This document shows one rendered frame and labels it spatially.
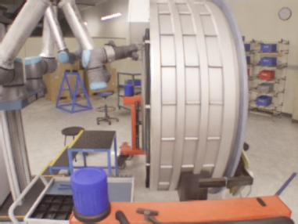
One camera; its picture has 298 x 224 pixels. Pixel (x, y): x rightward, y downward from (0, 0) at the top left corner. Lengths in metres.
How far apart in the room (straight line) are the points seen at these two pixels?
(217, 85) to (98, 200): 0.76
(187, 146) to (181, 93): 0.27
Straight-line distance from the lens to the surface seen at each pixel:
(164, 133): 1.15
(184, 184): 1.36
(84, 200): 0.75
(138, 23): 1.33
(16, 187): 2.07
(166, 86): 1.11
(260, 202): 0.93
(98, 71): 1.24
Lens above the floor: 1.47
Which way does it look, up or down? 14 degrees down
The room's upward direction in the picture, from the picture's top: straight up
